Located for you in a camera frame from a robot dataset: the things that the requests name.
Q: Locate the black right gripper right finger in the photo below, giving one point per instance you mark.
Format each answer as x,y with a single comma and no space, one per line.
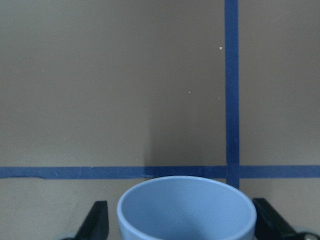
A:
270,225

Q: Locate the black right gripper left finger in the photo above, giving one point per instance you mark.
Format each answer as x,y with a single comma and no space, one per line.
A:
96,224

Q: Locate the light blue cup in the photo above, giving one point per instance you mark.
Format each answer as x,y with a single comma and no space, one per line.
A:
185,208

